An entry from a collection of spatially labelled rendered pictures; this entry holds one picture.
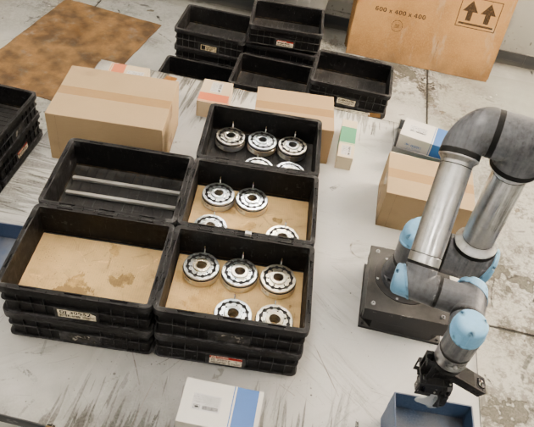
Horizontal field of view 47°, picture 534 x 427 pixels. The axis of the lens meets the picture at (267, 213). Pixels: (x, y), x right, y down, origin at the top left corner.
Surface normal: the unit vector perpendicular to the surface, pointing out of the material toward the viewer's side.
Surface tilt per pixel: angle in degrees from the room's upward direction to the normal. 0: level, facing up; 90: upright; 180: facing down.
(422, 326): 90
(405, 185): 0
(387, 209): 90
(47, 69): 0
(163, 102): 0
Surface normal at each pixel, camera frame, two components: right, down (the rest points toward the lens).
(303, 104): 0.12, -0.69
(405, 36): -0.15, 0.44
